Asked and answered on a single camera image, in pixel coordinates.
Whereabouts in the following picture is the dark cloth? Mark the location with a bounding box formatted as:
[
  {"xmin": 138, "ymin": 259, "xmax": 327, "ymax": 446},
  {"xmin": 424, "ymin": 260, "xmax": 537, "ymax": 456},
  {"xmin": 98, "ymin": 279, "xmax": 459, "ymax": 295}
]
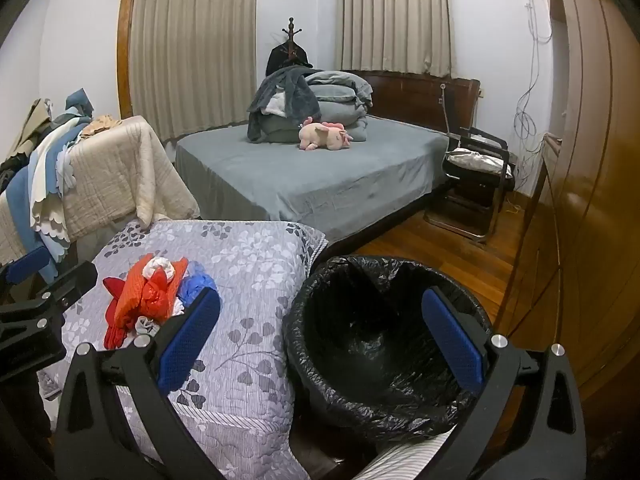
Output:
[{"xmin": 0, "ymin": 157, "xmax": 32, "ymax": 194}]

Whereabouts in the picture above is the narrow beige curtain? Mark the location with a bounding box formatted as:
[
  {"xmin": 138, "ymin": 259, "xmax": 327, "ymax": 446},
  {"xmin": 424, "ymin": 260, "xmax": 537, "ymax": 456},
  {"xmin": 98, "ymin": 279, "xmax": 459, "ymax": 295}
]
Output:
[{"xmin": 341, "ymin": 0, "xmax": 453, "ymax": 78}]

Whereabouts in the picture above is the wooden window frame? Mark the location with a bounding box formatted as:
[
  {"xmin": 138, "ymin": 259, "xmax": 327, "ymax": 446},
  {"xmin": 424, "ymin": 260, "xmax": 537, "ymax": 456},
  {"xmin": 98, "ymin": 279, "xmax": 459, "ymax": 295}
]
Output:
[{"xmin": 117, "ymin": 0, "xmax": 137, "ymax": 119}]

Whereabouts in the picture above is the beige quilt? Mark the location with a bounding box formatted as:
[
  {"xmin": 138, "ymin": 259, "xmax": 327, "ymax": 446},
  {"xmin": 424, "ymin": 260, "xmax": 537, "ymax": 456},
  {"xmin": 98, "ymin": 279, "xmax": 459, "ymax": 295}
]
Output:
[{"xmin": 0, "ymin": 116, "xmax": 201, "ymax": 267}]

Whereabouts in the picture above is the white chair cushion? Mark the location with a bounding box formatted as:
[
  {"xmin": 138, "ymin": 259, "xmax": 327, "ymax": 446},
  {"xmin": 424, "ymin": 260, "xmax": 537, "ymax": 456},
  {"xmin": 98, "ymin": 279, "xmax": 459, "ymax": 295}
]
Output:
[{"xmin": 446, "ymin": 149, "xmax": 513, "ymax": 179}]

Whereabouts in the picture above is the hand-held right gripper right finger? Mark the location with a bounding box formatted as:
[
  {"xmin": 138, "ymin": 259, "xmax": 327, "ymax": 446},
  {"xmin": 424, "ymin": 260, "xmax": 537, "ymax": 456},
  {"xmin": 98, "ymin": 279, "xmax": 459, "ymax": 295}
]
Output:
[{"xmin": 422, "ymin": 287, "xmax": 586, "ymax": 480}]

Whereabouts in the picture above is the grey hose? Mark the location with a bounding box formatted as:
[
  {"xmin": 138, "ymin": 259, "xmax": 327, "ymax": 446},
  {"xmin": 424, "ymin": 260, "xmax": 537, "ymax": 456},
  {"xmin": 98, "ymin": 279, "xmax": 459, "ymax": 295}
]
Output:
[{"xmin": 439, "ymin": 84, "xmax": 463, "ymax": 150}]

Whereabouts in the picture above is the khaki cloth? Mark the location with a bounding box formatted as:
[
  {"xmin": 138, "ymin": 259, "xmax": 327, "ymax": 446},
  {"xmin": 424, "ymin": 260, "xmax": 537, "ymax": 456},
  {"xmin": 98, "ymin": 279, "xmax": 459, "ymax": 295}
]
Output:
[{"xmin": 7, "ymin": 99, "xmax": 54, "ymax": 161}]

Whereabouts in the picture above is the grey floral quilt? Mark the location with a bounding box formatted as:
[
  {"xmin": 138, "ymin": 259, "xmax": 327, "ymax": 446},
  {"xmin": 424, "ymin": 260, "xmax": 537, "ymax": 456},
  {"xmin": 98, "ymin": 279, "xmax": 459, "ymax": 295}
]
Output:
[{"xmin": 37, "ymin": 219, "xmax": 328, "ymax": 480}]

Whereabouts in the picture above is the red garment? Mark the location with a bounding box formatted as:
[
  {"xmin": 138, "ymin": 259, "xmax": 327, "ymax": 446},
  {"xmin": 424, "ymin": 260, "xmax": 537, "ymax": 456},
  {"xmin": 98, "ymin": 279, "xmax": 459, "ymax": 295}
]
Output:
[{"xmin": 102, "ymin": 276, "xmax": 138, "ymax": 351}]

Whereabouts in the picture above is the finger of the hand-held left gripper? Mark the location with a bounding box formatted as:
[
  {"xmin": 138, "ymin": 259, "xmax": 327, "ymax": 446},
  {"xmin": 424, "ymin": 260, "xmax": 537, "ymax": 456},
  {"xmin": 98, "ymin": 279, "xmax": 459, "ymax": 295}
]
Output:
[
  {"xmin": 0, "ymin": 246, "xmax": 53, "ymax": 286},
  {"xmin": 0, "ymin": 261, "xmax": 98, "ymax": 322}
]

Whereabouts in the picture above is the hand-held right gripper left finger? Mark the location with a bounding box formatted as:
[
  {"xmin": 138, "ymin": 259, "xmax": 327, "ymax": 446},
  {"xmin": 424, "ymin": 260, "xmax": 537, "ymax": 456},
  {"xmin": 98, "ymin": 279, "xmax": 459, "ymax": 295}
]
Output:
[{"xmin": 52, "ymin": 287, "xmax": 223, "ymax": 480}]

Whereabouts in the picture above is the blue plastic bag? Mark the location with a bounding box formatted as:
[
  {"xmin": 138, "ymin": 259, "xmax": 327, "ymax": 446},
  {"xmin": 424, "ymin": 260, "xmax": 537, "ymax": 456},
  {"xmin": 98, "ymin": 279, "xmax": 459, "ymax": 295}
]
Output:
[{"xmin": 177, "ymin": 272, "xmax": 218, "ymax": 307}]

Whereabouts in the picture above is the peach cloth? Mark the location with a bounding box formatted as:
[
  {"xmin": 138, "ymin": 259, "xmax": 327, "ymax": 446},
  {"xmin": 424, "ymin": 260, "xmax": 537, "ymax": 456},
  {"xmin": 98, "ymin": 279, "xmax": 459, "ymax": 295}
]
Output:
[{"xmin": 81, "ymin": 115, "xmax": 124, "ymax": 137}]

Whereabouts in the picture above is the pink plush toy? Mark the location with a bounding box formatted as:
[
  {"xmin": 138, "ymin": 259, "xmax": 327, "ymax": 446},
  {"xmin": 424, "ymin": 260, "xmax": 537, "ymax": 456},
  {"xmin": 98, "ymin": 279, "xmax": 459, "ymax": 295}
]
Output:
[{"xmin": 298, "ymin": 116, "xmax": 353, "ymax": 152}]

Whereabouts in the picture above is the orange ribbed cloth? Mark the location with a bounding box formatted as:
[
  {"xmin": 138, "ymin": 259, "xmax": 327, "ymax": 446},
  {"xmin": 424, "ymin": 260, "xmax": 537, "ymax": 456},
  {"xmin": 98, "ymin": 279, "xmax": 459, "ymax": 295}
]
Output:
[{"xmin": 114, "ymin": 255, "xmax": 190, "ymax": 333}]

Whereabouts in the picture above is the black metal chair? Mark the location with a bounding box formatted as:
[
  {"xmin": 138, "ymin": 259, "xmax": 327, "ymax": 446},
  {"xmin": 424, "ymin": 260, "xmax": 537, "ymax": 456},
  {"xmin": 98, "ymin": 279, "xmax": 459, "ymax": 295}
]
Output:
[{"xmin": 424, "ymin": 127, "xmax": 515, "ymax": 244}]

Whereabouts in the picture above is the dark blue jacket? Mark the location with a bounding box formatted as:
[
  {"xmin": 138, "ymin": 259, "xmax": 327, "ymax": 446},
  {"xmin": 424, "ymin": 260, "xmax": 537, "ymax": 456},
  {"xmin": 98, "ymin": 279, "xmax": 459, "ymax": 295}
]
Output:
[{"xmin": 246, "ymin": 67, "xmax": 321, "ymax": 142}]

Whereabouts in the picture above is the wooden coat rack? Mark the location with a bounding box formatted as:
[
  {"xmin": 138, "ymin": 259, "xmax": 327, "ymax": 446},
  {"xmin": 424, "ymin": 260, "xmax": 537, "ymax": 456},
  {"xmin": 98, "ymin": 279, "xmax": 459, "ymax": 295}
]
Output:
[{"xmin": 280, "ymin": 17, "xmax": 301, "ymax": 68}]

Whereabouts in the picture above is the dark wooden headboard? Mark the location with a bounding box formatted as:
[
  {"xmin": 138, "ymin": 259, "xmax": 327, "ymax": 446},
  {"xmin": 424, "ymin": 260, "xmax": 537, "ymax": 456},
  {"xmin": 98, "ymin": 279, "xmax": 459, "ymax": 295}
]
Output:
[{"xmin": 345, "ymin": 70, "xmax": 482, "ymax": 137}]

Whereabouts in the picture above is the wide beige curtain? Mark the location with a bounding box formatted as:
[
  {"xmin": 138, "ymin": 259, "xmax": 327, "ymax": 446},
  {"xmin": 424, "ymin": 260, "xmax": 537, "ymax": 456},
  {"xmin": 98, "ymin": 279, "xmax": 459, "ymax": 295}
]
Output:
[{"xmin": 129, "ymin": 0, "xmax": 258, "ymax": 142}]

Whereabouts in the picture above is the brown wooden wardrobe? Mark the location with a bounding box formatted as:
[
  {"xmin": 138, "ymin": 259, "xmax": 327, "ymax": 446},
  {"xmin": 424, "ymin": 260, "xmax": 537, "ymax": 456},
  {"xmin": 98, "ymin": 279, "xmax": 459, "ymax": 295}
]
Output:
[{"xmin": 500, "ymin": 0, "xmax": 640, "ymax": 411}]

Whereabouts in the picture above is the pile of clothes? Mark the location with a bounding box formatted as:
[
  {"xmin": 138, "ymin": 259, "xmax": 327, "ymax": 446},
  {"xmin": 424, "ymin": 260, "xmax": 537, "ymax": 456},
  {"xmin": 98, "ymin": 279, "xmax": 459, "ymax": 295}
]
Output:
[{"xmin": 27, "ymin": 89, "xmax": 97, "ymax": 283}]

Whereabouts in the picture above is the striped white cloth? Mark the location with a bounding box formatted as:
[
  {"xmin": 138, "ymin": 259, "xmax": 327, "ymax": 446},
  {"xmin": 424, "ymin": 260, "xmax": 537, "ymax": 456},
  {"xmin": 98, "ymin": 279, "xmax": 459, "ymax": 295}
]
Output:
[{"xmin": 356, "ymin": 429, "xmax": 452, "ymax": 480}]

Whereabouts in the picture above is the grey bed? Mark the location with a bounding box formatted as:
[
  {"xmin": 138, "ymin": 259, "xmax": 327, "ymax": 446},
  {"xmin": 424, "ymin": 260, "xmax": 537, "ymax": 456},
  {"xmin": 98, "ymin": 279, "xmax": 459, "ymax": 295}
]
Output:
[{"xmin": 175, "ymin": 115, "xmax": 451, "ymax": 242}]

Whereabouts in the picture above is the bundle of wall cables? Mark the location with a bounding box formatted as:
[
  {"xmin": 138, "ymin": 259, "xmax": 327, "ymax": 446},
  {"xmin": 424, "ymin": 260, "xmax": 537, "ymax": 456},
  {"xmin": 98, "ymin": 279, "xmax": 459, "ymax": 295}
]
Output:
[{"xmin": 511, "ymin": 0, "xmax": 557, "ymax": 188}]

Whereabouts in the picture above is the black-lined trash bin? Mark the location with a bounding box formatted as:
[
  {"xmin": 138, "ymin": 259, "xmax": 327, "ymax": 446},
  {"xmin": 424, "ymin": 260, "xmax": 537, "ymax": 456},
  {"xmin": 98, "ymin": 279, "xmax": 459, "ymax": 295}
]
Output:
[{"xmin": 282, "ymin": 256, "xmax": 493, "ymax": 443}]

